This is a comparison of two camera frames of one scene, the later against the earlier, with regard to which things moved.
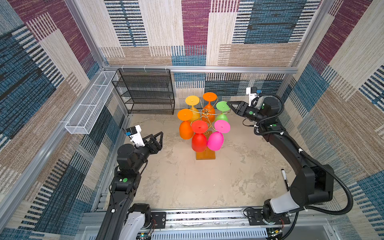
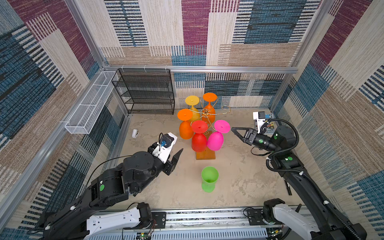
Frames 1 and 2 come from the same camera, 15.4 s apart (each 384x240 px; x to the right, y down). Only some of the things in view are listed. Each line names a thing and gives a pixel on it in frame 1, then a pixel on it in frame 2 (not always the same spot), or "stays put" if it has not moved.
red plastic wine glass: [199, 141] stays put
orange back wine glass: [208, 112] stays put
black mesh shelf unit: [145, 91] stays put
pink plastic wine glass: [215, 139] stays put
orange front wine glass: [186, 130] stays put
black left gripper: [156, 147] -> [169, 166]
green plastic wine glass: [222, 106] -> [209, 176]
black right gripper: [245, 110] -> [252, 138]
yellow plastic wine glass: [193, 100] stays put
